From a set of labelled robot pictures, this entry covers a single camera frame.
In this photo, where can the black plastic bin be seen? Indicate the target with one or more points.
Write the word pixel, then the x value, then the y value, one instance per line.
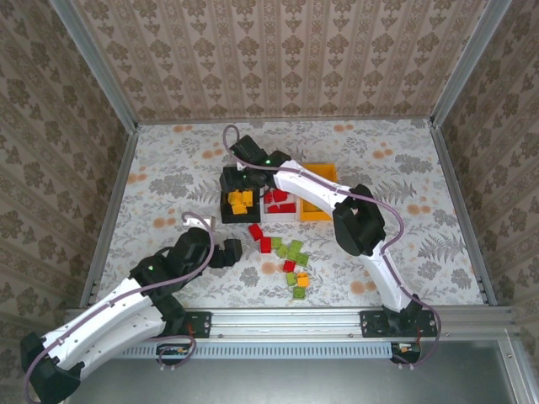
pixel 240 219

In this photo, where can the black connector bracket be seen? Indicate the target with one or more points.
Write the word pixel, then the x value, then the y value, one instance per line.
pixel 174 350
pixel 406 349

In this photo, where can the aluminium side rail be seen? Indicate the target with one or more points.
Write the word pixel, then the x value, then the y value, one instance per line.
pixel 461 210
pixel 113 210

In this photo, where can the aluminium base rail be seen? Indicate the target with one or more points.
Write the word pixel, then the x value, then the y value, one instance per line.
pixel 286 324

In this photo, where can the aluminium lower frame post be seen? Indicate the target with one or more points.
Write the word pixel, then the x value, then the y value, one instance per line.
pixel 516 372

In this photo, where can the orange plastic bin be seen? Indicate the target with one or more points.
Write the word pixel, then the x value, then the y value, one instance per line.
pixel 313 215

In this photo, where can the aluminium upright post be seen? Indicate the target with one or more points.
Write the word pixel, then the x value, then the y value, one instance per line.
pixel 94 63
pixel 469 63

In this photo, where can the white plastic bin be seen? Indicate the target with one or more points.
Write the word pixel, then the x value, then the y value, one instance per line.
pixel 280 217

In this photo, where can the grey metal base sheet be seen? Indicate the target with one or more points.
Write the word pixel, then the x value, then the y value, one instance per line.
pixel 295 383

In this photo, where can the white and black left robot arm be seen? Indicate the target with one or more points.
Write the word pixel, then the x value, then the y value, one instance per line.
pixel 105 324

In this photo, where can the orange lego brick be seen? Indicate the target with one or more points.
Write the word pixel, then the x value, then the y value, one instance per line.
pixel 235 197
pixel 248 198
pixel 302 279
pixel 238 208

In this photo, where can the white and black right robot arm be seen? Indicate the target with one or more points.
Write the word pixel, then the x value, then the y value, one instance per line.
pixel 307 189

